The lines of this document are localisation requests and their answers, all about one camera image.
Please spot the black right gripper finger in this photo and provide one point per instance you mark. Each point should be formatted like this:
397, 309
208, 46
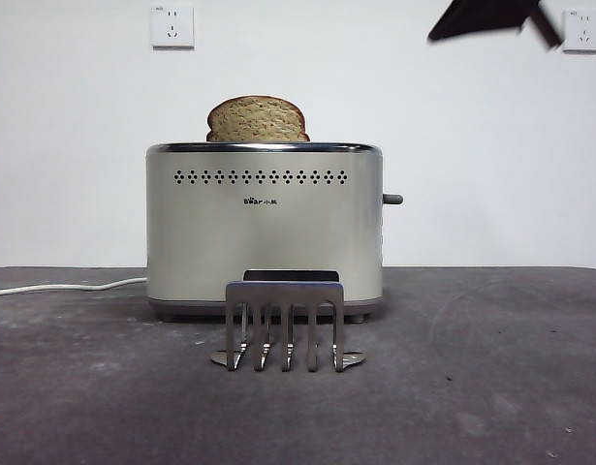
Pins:
545, 26
486, 17

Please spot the brown-crusted bread slice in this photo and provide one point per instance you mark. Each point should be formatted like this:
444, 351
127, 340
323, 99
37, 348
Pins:
256, 121

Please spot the grey toaster lever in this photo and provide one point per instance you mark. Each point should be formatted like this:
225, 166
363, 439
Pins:
393, 199

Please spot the cream steel two-slot toaster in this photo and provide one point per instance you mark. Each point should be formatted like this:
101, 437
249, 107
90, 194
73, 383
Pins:
259, 242

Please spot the steel toast rack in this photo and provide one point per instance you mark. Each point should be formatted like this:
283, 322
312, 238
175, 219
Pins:
283, 292

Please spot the white wall socket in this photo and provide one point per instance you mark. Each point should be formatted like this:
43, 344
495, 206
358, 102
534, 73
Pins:
172, 27
582, 34

